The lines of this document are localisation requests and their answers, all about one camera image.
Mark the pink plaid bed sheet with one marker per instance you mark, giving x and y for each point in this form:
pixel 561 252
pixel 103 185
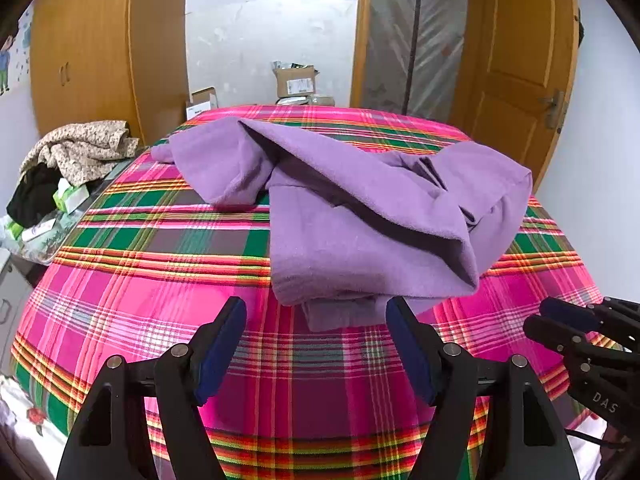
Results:
pixel 150 280

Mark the green tissue pack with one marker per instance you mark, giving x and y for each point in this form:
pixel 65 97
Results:
pixel 70 196
pixel 14 230

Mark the brown cardboard box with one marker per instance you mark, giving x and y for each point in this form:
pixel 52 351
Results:
pixel 295 82

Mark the white tube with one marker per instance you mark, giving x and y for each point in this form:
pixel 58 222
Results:
pixel 40 231

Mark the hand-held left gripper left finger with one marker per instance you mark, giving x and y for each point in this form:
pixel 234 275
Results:
pixel 220 355

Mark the wooden wardrobe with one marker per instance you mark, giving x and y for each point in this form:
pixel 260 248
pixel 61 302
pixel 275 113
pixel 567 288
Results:
pixel 90 60

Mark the silver plastic package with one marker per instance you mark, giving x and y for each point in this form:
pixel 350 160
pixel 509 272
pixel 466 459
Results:
pixel 320 100

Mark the folding side table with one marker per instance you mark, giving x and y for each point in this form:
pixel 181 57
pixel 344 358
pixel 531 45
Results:
pixel 47 252

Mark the white open box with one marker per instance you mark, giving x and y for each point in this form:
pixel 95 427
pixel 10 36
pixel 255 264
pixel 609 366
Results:
pixel 200 110

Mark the wooden door frame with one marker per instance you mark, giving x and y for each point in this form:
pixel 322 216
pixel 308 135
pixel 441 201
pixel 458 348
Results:
pixel 361 35

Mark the white rose print quilt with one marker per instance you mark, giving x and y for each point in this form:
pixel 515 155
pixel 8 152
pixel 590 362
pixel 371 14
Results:
pixel 25 410

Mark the wooden door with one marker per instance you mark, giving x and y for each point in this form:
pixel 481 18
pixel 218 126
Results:
pixel 515 60

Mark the clear plastic door curtain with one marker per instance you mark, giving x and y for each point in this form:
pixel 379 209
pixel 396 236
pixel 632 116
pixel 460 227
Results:
pixel 435 35

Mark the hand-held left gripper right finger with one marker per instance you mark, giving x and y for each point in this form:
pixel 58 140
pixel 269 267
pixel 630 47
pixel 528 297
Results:
pixel 410 355

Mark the grey drawer cabinet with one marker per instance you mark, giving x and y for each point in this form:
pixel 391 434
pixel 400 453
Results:
pixel 12 300

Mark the cartoon wall sticker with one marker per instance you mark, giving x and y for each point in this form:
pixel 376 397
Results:
pixel 5 67

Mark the black cloth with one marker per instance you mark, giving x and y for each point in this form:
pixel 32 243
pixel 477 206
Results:
pixel 30 200

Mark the beige floral cloth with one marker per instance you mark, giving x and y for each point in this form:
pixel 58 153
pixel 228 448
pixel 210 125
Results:
pixel 80 152

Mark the purple fleece garment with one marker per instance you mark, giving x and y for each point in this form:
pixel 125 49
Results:
pixel 325 200

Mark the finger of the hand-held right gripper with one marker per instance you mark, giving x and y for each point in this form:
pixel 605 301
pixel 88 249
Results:
pixel 570 312
pixel 547 332

